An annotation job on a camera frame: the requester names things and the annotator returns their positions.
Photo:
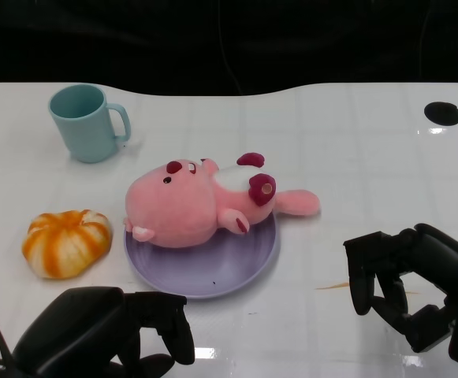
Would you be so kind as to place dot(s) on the pink plush doll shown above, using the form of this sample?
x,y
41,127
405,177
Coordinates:
x,y
173,208

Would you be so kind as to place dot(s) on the lavender round plate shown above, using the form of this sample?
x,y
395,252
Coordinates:
x,y
220,271

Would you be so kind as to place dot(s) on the light blue mug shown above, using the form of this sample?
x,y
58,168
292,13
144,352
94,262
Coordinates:
x,y
88,134

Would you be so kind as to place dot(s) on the orange white striped pumpkin toy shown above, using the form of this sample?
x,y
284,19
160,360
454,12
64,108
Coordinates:
x,y
65,246

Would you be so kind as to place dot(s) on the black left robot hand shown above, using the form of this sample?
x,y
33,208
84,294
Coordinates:
x,y
86,327

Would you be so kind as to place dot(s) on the black round table grommet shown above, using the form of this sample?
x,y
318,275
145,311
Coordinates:
x,y
443,113

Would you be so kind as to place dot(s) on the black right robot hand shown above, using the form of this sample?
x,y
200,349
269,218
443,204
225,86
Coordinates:
x,y
441,260

